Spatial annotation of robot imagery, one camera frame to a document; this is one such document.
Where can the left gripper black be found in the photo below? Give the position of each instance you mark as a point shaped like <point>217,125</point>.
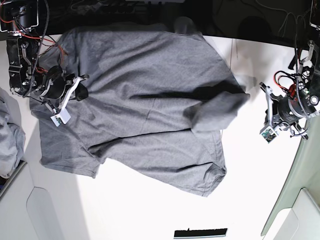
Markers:
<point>284,112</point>

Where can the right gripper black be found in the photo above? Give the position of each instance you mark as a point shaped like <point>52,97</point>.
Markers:
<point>56,84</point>

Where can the grey t-shirt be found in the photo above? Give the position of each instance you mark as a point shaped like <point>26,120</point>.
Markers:
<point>157,103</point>

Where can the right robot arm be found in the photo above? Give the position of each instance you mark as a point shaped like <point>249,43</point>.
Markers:
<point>19,19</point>

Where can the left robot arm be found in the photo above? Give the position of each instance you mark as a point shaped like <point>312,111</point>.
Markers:
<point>301,88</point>

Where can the grey clothes pile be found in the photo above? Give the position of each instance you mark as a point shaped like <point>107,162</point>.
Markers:
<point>12,136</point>

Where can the white bin right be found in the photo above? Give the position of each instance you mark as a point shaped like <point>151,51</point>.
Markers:
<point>302,221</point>

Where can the white bin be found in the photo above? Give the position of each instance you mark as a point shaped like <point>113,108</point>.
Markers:
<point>27,212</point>
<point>302,221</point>

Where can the white bin left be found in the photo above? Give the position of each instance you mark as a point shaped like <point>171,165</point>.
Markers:
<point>27,212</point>

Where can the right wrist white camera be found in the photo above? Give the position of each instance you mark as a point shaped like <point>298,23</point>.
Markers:
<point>61,118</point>

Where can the wrist white camera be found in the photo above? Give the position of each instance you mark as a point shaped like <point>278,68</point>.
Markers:
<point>61,118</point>
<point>268,133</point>

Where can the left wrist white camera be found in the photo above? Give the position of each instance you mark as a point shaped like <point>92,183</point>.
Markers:
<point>268,133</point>

